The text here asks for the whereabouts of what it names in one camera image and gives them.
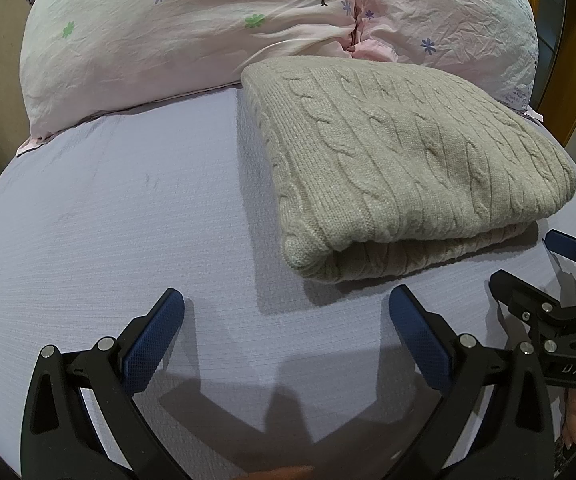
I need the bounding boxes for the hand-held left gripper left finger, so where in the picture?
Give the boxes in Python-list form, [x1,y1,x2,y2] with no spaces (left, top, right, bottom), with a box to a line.
[20,287,193,480]

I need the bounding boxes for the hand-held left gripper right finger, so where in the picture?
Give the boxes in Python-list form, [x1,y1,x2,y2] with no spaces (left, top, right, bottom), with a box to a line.
[388,284,556,480]

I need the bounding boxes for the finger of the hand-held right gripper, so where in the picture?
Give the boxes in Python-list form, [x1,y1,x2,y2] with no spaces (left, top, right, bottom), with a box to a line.
[544,228,576,274]
[488,269,576,335]

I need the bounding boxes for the beige cable-knit sweater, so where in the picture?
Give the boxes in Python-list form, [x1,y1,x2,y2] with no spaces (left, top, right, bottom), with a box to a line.
[240,56,576,284]

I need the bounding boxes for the pink floral pillow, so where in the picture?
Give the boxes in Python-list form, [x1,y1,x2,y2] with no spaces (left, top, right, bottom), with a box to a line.
[352,0,544,122]
[17,0,365,153]

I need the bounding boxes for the lavender bed sheet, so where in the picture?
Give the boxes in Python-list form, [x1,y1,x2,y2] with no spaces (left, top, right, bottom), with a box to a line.
[0,85,576,480]

